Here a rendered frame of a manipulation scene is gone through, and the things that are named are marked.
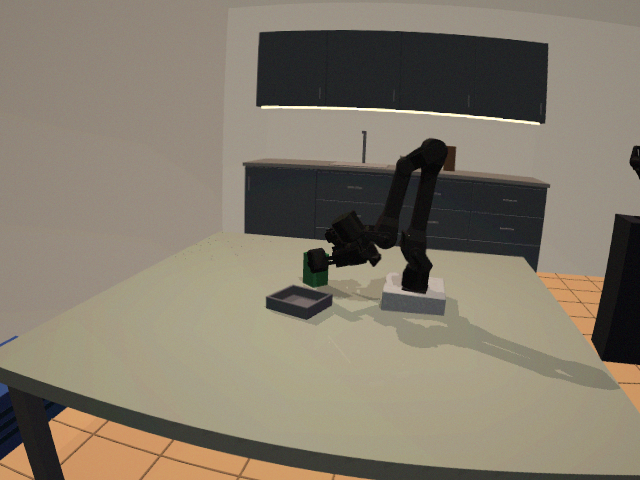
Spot green square cup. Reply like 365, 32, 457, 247
303, 252, 328, 288

